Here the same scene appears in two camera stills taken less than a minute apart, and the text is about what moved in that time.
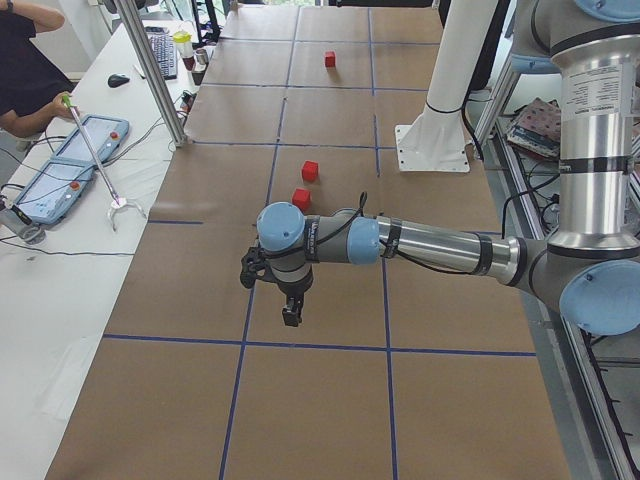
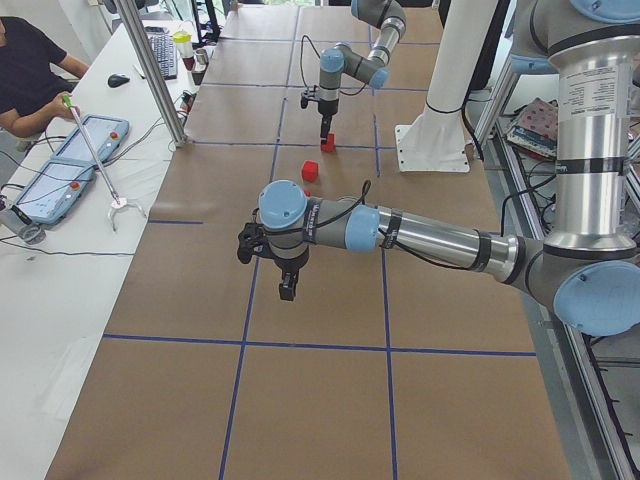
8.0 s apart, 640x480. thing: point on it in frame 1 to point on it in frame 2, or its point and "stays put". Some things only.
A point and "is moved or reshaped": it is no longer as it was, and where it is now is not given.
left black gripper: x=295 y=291 to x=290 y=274
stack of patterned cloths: x=537 y=127 stays put
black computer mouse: x=115 y=80 stays put
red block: x=310 y=170 stays put
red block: x=330 y=59 is moved or reshaped
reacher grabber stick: x=117 y=203 stays put
